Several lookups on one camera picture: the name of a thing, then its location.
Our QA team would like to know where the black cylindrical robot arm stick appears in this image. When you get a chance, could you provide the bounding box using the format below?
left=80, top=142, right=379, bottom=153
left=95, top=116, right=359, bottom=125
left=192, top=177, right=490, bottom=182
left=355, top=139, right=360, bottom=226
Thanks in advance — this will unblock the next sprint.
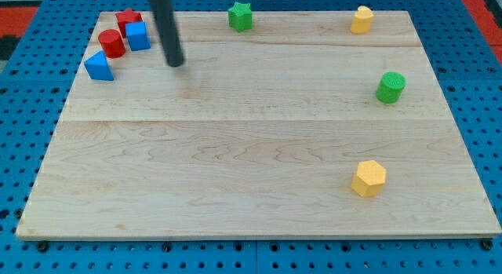
left=147, top=0, right=184, bottom=68

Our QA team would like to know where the green star block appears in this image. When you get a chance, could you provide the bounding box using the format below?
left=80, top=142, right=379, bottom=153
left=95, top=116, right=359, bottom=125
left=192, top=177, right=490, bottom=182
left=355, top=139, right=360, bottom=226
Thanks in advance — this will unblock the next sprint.
left=227, top=2, right=253, bottom=32

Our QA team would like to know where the red star block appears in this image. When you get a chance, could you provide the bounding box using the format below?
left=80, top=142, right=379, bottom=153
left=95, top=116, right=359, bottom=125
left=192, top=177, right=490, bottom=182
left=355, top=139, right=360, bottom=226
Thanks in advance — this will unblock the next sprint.
left=115, top=8, right=143, bottom=38

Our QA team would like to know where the light wooden board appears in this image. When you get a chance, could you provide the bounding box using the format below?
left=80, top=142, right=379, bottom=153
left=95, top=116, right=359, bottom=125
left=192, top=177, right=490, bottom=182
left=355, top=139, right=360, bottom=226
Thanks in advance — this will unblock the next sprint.
left=16, top=11, right=501, bottom=241

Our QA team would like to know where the yellow hexagon block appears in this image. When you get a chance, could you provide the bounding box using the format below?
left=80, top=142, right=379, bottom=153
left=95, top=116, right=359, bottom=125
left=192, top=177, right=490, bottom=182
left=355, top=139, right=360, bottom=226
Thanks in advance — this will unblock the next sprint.
left=351, top=160, right=387, bottom=198

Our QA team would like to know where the green cylinder block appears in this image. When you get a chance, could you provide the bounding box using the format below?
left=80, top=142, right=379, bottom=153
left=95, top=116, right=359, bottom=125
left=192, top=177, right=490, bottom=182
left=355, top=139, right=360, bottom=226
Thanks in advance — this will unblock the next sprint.
left=376, top=71, right=406, bottom=104

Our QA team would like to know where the blue cube block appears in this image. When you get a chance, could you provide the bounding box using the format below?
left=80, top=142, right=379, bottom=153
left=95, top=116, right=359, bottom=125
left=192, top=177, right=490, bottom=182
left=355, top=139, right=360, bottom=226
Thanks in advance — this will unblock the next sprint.
left=125, top=21, right=151, bottom=51

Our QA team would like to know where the yellow heart block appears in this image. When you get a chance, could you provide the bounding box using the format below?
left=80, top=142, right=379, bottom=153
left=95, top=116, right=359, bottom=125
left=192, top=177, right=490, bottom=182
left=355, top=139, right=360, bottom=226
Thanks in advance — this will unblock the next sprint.
left=350, top=5, right=374, bottom=35

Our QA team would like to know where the red cylinder block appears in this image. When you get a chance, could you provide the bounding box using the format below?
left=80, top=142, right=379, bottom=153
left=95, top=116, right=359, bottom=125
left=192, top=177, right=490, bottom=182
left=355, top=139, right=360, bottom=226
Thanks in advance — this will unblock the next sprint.
left=98, top=29, right=126, bottom=58

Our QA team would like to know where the blue triangle block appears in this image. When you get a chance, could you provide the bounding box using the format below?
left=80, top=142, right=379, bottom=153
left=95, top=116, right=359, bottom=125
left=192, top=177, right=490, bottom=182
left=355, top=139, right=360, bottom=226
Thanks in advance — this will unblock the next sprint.
left=84, top=50, right=114, bottom=81

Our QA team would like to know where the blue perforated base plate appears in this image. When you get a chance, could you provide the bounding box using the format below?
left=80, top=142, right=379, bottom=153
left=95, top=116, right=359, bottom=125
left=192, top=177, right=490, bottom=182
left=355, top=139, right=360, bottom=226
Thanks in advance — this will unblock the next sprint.
left=1, top=0, right=501, bottom=273

